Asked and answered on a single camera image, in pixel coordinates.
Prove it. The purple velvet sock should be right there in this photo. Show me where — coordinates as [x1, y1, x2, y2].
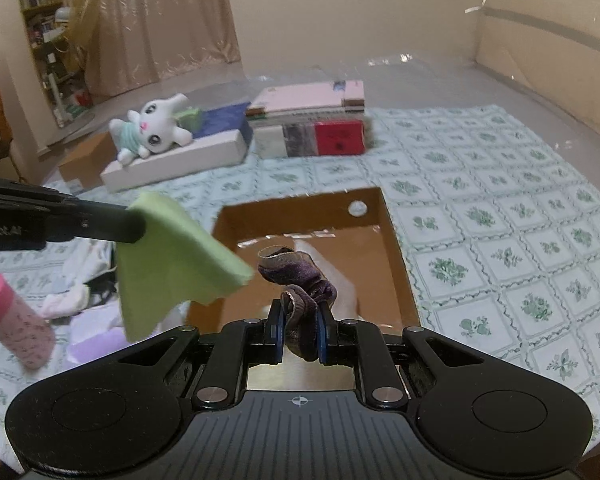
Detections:
[258, 246, 337, 362]

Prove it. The white bag black strap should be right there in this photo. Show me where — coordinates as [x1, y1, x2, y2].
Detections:
[40, 238, 119, 320]

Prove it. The light green cloth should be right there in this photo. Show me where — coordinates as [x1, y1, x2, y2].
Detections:
[116, 192, 254, 342]

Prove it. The small brown cardboard box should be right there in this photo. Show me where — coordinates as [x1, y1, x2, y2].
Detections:
[58, 131, 118, 191]

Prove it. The pink patterned sock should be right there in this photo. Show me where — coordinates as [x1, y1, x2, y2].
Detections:
[0, 274, 56, 370]

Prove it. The lavender cloth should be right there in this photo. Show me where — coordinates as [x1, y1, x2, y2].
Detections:
[66, 301, 130, 368]

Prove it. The white bunny plush toy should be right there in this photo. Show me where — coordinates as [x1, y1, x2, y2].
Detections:
[108, 93, 194, 167]

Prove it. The floral green white tablecloth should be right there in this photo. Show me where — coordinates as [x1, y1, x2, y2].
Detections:
[0, 104, 600, 470]

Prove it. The cluttered bookshelf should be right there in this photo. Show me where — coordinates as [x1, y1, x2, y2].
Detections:
[19, 0, 92, 128]

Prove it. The long white box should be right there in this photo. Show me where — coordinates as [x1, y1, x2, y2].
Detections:
[100, 129, 252, 192]

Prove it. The blue flat box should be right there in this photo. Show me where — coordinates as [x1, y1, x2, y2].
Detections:
[193, 102, 252, 145]

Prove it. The beige curtain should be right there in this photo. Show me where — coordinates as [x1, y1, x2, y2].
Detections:
[64, 0, 240, 98]

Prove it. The pink book stack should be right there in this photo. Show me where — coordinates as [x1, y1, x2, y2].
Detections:
[246, 80, 365, 117]

